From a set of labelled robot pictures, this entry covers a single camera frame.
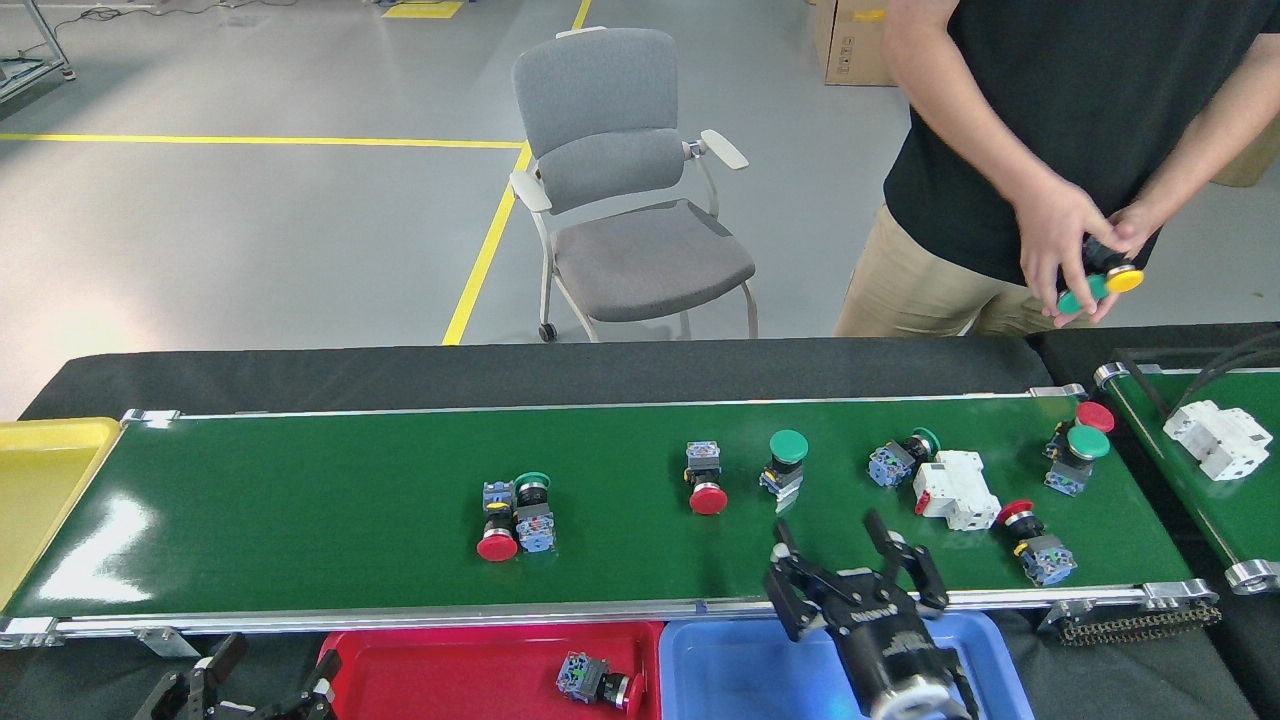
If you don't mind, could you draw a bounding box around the black cable bundle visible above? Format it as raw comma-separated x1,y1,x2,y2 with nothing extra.
1120,330,1280,419

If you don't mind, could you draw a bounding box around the green feeder conveyor belt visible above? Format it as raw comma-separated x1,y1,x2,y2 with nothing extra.
1092,362,1280,596

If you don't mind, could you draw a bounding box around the blue plastic tray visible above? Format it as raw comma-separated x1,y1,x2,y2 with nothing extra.
658,612,1036,720

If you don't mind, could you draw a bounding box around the red and yellow button switch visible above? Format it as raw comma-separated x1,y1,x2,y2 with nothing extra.
476,480,520,563
995,499,1079,588

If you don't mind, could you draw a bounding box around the green mushroom push button switch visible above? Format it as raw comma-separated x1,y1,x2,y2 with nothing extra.
1056,272,1111,316
1044,425,1112,498
758,429,810,501

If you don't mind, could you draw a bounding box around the red plastic tray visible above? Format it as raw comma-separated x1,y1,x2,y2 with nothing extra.
318,620,663,720

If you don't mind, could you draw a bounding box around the person's right hand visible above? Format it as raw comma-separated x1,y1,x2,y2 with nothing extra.
1012,172,1116,319

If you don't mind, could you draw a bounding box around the white circuit breaker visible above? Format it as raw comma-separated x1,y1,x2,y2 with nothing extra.
1162,400,1274,483
912,450,1002,532

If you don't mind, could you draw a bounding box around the small green push button switch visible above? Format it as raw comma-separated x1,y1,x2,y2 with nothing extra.
513,471,557,554
867,427,942,489

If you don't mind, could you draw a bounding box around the person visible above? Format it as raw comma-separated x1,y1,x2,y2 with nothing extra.
832,0,1280,339

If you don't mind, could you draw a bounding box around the grey metal rack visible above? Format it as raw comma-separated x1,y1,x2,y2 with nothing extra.
0,0,76,101

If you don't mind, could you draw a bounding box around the grey office chair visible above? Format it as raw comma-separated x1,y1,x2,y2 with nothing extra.
508,27,759,344

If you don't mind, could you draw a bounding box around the conveyor drive chain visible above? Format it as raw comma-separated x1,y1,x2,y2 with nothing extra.
1060,602,1223,646

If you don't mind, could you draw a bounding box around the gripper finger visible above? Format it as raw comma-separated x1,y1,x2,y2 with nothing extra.
133,632,249,720
268,650,343,720
862,509,950,614
764,517,851,643

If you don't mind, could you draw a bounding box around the yellow plastic tray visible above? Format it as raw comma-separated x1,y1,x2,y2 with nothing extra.
0,417,123,611

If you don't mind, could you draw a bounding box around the person's left hand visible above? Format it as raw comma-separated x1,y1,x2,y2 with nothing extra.
1045,200,1166,329

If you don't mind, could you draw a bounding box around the yellow mushroom push button switch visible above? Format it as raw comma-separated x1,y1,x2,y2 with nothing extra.
1082,235,1146,295

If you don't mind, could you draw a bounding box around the brown cardboard box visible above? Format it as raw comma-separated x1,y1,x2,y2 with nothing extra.
812,0,898,87

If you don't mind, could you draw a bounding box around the wide green conveyor belt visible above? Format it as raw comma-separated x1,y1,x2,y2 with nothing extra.
0,383,1223,661

